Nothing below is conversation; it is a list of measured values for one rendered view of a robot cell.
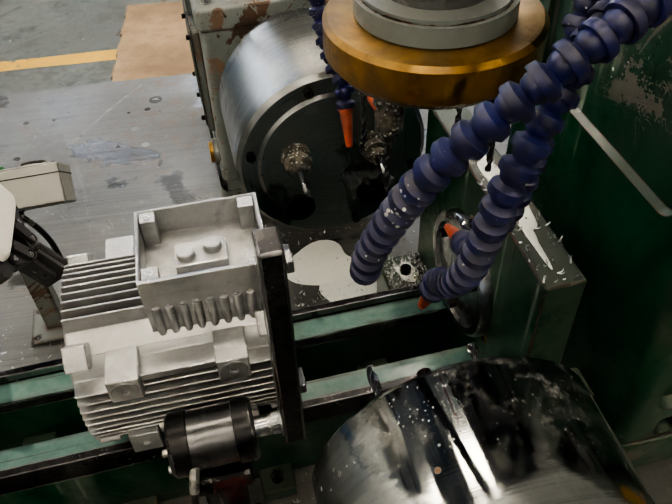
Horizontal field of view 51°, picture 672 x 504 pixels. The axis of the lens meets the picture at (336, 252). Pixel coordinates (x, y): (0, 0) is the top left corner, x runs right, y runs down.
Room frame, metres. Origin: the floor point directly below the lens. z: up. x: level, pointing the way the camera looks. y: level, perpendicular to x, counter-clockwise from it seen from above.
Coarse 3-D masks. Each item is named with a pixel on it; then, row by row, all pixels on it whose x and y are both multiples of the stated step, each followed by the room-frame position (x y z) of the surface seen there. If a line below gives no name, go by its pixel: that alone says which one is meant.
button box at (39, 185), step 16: (0, 176) 0.67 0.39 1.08; (16, 176) 0.67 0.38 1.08; (32, 176) 0.67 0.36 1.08; (48, 176) 0.67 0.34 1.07; (64, 176) 0.69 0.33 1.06; (16, 192) 0.66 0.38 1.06; (32, 192) 0.66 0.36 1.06; (48, 192) 0.66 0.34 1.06; (64, 192) 0.66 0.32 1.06; (32, 208) 0.66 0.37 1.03
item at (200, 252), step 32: (160, 224) 0.52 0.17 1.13; (192, 224) 0.53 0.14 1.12; (224, 224) 0.53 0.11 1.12; (256, 224) 0.53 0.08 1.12; (160, 256) 0.49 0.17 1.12; (192, 256) 0.47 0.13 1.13; (224, 256) 0.47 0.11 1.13; (160, 288) 0.43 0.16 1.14; (192, 288) 0.43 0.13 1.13; (224, 288) 0.44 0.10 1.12; (256, 288) 0.44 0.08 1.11; (160, 320) 0.42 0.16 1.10; (192, 320) 0.43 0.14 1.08
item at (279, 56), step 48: (240, 48) 0.86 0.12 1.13; (288, 48) 0.80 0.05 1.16; (240, 96) 0.77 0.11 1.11; (288, 96) 0.72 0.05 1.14; (336, 96) 0.73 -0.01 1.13; (240, 144) 0.71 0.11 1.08; (288, 144) 0.71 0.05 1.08; (336, 144) 0.73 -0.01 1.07; (384, 144) 0.71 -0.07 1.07; (288, 192) 0.71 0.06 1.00; (336, 192) 0.73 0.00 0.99; (384, 192) 0.74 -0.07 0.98
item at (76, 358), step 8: (72, 256) 0.52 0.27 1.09; (80, 256) 0.52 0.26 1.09; (88, 256) 0.52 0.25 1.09; (256, 312) 0.43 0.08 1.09; (256, 320) 0.43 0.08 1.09; (264, 320) 0.43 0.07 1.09; (264, 328) 0.42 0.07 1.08; (264, 336) 0.42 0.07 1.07; (80, 344) 0.40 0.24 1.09; (88, 344) 0.41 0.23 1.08; (64, 352) 0.40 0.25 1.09; (72, 352) 0.40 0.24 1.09; (80, 352) 0.40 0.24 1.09; (88, 352) 0.40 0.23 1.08; (64, 360) 0.39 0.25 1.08; (72, 360) 0.39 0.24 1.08; (80, 360) 0.39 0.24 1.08; (88, 360) 0.39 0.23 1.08; (64, 368) 0.39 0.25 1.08; (72, 368) 0.39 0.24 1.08; (80, 368) 0.39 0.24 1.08; (88, 368) 0.39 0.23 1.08; (104, 440) 0.38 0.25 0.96; (112, 440) 0.38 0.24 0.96
